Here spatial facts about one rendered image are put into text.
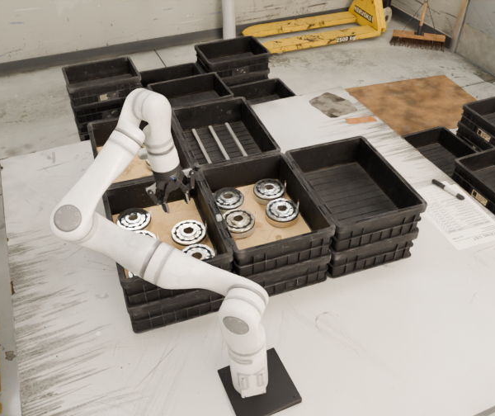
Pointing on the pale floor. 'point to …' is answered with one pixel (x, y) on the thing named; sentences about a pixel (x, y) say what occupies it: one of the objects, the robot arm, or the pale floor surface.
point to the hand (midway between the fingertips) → (176, 203)
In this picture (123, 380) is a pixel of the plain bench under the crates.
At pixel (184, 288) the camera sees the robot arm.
